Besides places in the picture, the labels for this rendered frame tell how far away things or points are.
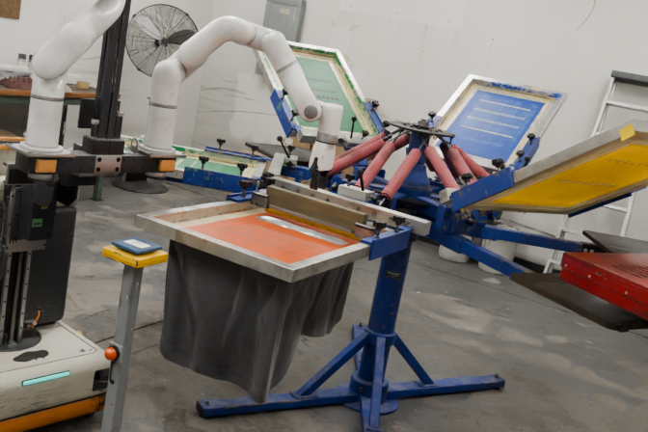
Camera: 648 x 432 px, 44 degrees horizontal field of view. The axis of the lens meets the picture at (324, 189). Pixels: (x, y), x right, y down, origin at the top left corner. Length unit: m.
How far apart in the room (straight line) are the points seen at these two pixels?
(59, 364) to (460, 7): 4.90
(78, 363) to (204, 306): 0.82
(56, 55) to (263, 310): 0.95
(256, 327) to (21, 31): 4.61
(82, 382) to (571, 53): 4.78
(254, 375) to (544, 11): 4.92
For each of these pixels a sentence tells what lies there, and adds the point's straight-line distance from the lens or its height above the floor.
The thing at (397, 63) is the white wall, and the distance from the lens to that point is 7.21.
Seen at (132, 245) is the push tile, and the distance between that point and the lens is 2.27.
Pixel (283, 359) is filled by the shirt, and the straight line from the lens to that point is 2.51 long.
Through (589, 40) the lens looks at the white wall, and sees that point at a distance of 6.71.
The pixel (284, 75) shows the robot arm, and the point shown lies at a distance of 2.73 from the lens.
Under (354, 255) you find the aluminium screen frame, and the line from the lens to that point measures 2.52.
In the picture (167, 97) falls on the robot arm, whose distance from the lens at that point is 2.76.
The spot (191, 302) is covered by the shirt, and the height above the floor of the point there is 0.74.
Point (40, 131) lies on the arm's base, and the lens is 2.53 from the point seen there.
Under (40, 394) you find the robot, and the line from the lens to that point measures 3.13.
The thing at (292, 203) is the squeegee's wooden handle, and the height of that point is 1.02.
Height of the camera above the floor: 1.63
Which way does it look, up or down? 11 degrees down
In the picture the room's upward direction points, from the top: 11 degrees clockwise
